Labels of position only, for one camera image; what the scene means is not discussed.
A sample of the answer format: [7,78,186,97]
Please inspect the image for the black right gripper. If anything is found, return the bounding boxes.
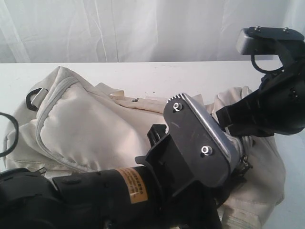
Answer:
[216,42,305,137]

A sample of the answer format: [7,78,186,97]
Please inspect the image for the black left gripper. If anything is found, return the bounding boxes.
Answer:
[135,124,221,229]

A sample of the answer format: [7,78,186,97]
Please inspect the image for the cream white duffel bag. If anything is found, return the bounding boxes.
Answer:
[3,66,286,229]

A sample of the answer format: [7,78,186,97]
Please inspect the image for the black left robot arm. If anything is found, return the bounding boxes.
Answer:
[0,166,221,229]

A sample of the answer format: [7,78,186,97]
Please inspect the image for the white backdrop curtain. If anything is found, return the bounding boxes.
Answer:
[0,0,305,63]

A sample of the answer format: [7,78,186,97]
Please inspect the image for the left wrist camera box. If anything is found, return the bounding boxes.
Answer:
[163,93,240,188]

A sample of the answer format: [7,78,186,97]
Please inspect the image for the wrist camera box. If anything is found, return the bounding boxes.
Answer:
[163,93,240,188]
[236,26,305,55]

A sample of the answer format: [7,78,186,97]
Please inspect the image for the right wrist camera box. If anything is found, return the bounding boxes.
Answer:
[236,26,305,55]

